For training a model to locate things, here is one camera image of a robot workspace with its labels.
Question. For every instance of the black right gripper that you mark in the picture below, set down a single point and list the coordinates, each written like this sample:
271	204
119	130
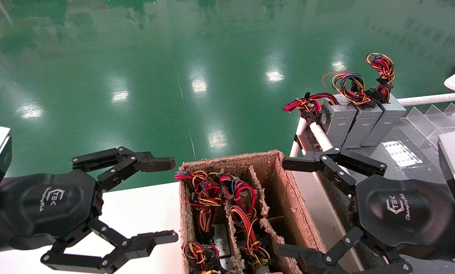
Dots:
398	213

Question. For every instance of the short white frame pipe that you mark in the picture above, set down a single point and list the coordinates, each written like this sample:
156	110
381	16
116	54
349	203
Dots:
296	142

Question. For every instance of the clear acrylic divider rack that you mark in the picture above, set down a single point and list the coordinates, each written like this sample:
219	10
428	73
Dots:
429	121

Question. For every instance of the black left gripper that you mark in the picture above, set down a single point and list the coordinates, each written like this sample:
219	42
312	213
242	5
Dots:
48	205

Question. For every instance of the black table mat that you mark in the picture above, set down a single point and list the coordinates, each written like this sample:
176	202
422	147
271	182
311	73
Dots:
421	169

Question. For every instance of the white frame pipe black joint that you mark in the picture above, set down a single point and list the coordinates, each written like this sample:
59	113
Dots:
429	99

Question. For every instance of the brown cardboard box with dividers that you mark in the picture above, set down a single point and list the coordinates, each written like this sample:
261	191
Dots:
288	198

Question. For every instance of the long white frame pipe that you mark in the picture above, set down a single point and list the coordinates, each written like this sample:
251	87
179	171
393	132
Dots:
320	137

